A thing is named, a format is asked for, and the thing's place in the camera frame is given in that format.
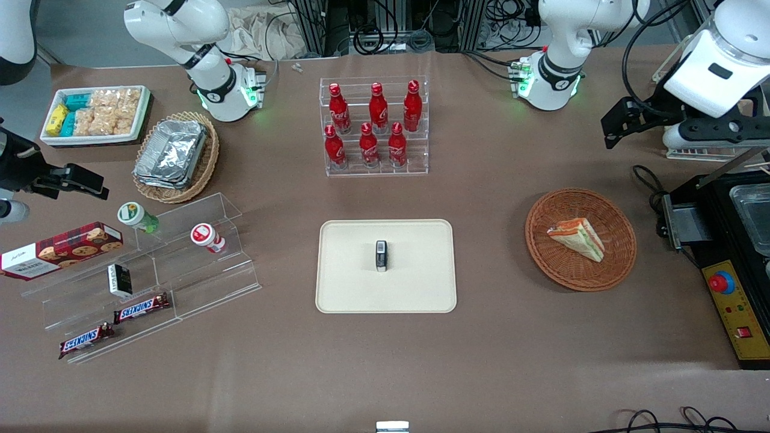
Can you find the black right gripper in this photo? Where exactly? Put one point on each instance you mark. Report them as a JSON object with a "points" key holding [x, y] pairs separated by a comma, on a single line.
{"points": [[17, 163]]}

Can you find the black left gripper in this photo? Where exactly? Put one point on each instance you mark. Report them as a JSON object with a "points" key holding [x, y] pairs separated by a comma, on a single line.
{"points": [[657, 103]]}

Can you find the triangular sandwich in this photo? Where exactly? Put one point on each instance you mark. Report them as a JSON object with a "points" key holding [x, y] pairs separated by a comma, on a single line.
{"points": [[579, 237]]}

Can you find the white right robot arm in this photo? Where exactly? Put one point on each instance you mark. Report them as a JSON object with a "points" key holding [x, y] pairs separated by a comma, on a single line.
{"points": [[174, 24]]}

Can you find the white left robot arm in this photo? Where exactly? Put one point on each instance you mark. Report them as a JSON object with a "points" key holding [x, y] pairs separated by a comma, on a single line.
{"points": [[565, 36]]}

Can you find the oval tan wicker basket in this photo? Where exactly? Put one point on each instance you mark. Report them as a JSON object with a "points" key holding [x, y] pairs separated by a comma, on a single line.
{"points": [[207, 162]]}

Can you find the round brown wicker basket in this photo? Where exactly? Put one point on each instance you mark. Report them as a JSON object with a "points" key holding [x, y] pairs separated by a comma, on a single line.
{"points": [[577, 273]]}

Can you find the cream plastic tray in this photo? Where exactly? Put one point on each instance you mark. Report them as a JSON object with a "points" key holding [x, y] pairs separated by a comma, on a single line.
{"points": [[349, 276]]}

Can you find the white rectangular snack bin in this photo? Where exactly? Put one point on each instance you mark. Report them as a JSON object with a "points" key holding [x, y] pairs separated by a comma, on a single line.
{"points": [[90, 140]]}

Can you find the teal snack packet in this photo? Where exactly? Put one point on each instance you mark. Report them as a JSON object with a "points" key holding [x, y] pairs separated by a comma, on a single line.
{"points": [[77, 101], [68, 124]]}

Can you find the clear bag of rice crackers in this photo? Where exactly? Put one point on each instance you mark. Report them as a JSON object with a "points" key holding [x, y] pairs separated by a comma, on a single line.
{"points": [[85, 122], [111, 123], [129, 102], [105, 100]]}

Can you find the yellow snack packet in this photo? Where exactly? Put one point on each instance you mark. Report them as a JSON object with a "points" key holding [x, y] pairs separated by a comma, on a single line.
{"points": [[56, 119]]}

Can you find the green lid cup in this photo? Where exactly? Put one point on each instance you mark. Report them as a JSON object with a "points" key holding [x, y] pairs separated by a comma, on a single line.
{"points": [[133, 215]]}

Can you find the red cookie box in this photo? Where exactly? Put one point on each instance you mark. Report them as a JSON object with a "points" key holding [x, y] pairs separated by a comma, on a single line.
{"points": [[60, 249]]}

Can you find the stack of aluminium foil trays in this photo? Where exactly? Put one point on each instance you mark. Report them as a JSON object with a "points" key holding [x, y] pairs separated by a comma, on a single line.
{"points": [[171, 153]]}

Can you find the grey metal lever bar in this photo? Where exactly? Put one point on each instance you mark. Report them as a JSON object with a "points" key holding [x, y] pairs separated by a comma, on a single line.
{"points": [[731, 166]]}

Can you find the small black white box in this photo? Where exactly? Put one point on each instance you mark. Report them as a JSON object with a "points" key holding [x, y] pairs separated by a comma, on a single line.
{"points": [[120, 280]]}

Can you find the red lid cup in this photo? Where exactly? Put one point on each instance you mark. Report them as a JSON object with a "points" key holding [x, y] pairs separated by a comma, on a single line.
{"points": [[204, 234]]}

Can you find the brown Snickers bar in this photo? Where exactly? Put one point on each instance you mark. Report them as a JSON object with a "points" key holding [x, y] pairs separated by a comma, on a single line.
{"points": [[85, 341], [141, 308]]}

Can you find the clear plastic container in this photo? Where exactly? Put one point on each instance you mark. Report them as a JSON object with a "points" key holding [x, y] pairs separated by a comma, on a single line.
{"points": [[752, 216]]}

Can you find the clear acrylic stepped shelf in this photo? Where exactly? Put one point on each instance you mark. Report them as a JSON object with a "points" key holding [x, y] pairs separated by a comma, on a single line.
{"points": [[204, 282]]}

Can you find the black sealing machine yellow panel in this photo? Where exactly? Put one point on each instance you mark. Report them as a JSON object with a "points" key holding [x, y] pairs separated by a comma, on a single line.
{"points": [[731, 300]]}

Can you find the clear acrylic bottle rack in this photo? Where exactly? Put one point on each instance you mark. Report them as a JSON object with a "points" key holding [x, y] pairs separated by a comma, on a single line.
{"points": [[421, 162]]}

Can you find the red cola bottle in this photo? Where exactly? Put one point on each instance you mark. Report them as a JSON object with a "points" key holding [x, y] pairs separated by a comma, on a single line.
{"points": [[339, 111], [334, 149], [378, 109], [369, 147], [397, 146], [412, 107]]}

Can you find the beige crumpled cloth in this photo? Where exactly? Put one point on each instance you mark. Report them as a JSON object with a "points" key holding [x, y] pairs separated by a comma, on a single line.
{"points": [[264, 33]]}

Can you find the small black grey box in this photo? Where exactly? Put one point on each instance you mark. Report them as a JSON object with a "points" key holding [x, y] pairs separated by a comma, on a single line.
{"points": [[381, 255]]}

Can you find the white grey device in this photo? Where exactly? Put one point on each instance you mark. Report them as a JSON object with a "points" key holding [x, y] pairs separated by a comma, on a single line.
{"points": [[392, 427]]}

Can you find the aluminium profile frame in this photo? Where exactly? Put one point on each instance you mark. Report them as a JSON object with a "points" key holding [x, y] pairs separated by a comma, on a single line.
{"points": [[313, 24]]}

